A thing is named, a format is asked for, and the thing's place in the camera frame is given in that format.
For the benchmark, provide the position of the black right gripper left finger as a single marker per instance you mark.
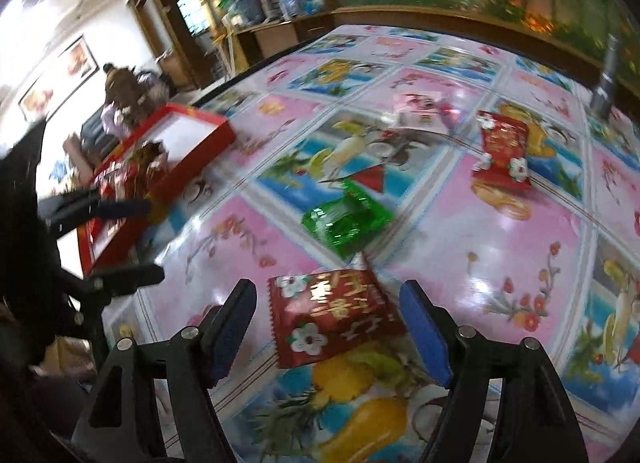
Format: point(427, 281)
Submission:
point(121, 423)

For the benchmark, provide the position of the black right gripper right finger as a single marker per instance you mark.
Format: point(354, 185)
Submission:
point(535, 422)

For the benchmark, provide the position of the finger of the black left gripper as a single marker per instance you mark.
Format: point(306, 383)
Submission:
point(65, 212)
point(102, 285)

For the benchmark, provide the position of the red gold figure snack bag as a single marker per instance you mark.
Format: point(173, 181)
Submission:
point(135, 175)

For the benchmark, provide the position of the red flower snack packet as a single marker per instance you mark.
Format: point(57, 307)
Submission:
point(319, 316)
point(503, 162)

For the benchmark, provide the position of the pink white bear snack packet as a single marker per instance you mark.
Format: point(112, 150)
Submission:
point(428, 111)

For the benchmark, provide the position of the red white cardboard box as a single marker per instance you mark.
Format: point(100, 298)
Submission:
point(193, 138)

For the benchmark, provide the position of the brown stuffed toy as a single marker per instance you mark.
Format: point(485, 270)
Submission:
point(128, 96)

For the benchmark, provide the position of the wooden cabinet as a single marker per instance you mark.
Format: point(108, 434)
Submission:
point(258, 29)

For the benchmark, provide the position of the green foil snack packet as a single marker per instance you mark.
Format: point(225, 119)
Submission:
point(347, 225)

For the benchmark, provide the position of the colourful plastic tablecloth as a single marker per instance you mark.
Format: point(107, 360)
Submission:
point(559, 262)

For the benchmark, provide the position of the grey metal flashlight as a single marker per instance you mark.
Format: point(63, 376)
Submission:
point(603, 95)

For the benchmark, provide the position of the framed wall picture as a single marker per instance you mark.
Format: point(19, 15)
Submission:
point(58, 81)

